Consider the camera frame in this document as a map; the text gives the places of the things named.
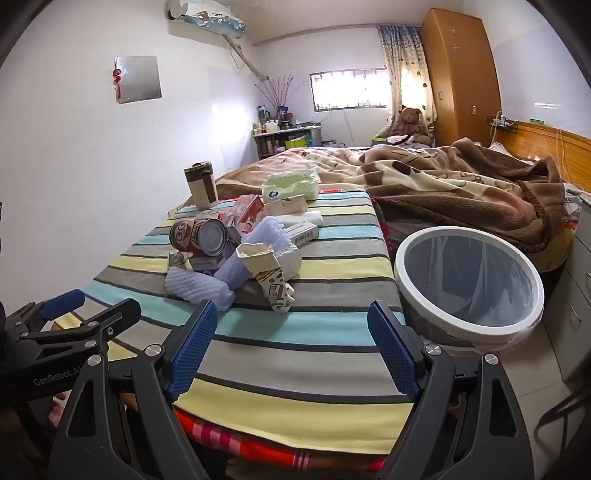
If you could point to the striped cloth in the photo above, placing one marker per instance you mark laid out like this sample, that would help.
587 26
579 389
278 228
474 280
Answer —
286 369

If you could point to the wooden wardrobe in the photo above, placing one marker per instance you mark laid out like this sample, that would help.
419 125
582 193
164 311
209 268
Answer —
457 83

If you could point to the red knot ornament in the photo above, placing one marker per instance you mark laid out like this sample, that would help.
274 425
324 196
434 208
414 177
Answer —
118 78

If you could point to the beige tissue pack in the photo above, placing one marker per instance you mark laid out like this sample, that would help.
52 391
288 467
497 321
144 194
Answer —
288 205

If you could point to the white round trash bin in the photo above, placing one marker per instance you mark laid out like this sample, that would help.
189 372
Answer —
471 330

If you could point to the brown teddy bear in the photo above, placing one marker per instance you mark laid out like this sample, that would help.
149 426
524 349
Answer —
408 122

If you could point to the purple box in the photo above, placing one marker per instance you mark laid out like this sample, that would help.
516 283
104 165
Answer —
207 264

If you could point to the white medicine box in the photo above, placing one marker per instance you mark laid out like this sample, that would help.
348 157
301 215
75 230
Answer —
302 233

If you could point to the printed paper cup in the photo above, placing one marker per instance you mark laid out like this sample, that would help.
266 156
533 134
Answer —
268 277

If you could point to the air conditioner pipe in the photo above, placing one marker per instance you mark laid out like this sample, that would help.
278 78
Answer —
240 55

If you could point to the brown beige thermal mug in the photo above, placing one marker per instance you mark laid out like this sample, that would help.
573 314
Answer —
203 189

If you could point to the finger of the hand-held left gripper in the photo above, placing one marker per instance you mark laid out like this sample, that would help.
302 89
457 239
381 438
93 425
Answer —
113 318
62 301

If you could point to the red drink carton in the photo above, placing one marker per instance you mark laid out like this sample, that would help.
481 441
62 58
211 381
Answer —
247 214

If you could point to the white towel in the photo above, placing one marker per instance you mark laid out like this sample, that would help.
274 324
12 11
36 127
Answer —
314 218

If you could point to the green yellow tissue pack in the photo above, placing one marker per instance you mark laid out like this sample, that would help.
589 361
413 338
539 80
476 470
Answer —
291 187

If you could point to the brown cartoon tin can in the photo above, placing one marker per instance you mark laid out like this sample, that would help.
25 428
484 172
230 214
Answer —
194 235

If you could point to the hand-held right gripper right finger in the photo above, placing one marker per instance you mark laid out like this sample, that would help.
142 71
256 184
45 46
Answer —
392 350

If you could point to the plain white paper cup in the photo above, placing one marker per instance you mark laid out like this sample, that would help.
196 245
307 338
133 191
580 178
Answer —
291 263

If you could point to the wall air conditioner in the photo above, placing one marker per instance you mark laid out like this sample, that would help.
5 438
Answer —
207 18

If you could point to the cluttered white shelf unit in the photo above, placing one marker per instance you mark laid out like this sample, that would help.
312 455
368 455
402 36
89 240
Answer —
286 138

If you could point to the wooden headboard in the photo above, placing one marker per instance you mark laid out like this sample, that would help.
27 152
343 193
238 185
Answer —
545 143

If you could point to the bare flower branches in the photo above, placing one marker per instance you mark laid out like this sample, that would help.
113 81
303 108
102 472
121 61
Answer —
279 92

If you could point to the brown patterned blanket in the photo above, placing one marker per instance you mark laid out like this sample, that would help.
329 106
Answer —
438 184

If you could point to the barred window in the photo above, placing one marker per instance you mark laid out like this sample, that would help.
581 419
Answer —
348 90

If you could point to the patterned curtain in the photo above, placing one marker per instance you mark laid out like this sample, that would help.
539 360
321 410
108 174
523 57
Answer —
406 60

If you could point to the black wall rack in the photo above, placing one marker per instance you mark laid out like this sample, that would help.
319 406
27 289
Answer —
501 122

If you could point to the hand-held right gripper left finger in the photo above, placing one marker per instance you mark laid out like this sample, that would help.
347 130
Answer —
194 350

